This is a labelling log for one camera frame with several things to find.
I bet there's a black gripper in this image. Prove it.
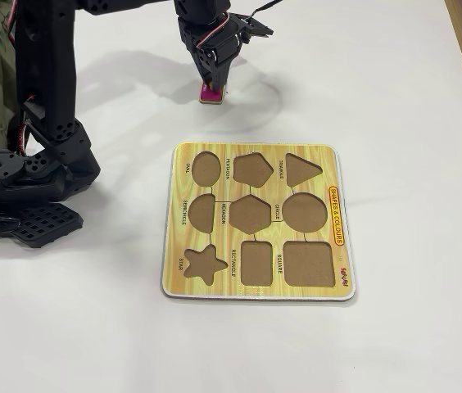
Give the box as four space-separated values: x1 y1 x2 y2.
176 11 252 89

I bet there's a pink rectangle piece yellow pin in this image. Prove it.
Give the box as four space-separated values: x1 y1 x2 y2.
197 80 226 104

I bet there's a black robot base grid plate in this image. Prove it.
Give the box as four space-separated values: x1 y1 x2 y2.
0 147 85 250

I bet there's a wooden shape puzzle board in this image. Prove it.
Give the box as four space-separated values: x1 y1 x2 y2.
160 141 358 303

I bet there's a red white servo wire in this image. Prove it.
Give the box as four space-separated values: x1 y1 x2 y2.
195 11 232 47
7 93 38 156

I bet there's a black square wrist camera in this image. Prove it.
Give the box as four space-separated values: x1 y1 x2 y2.
230 11 275 42

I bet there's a black camera cable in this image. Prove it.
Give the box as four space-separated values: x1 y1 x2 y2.
251 0 283 20

